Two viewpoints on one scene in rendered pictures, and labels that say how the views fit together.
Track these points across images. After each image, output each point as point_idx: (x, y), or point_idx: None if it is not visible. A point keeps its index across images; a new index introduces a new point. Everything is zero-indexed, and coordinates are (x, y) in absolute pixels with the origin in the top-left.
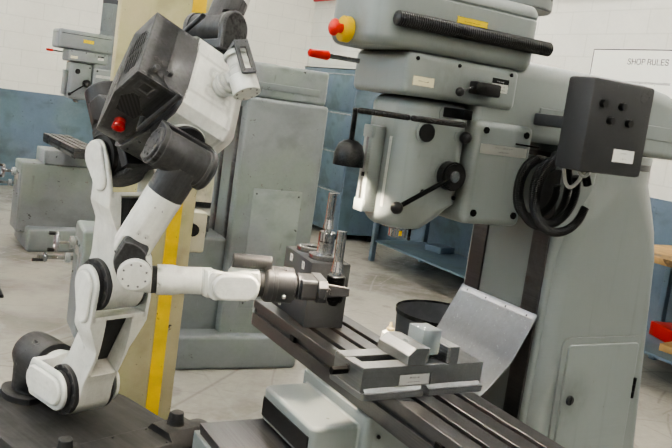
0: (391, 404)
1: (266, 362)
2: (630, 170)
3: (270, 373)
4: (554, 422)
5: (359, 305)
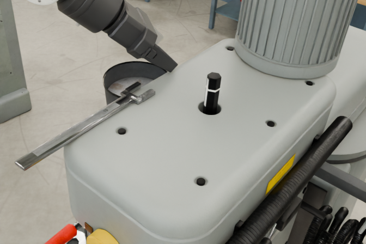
0: None
1: (11, 115)
2: None
3: (17, 122)
4: None
5: (54, 16)
